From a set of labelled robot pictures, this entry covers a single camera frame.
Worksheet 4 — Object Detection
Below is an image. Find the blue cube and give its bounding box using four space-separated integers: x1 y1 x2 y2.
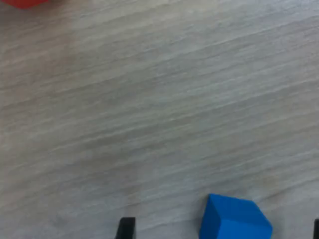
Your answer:
199 194 274 239

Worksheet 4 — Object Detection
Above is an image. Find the red cube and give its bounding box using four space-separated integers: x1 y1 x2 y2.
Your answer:
4 0 49 9

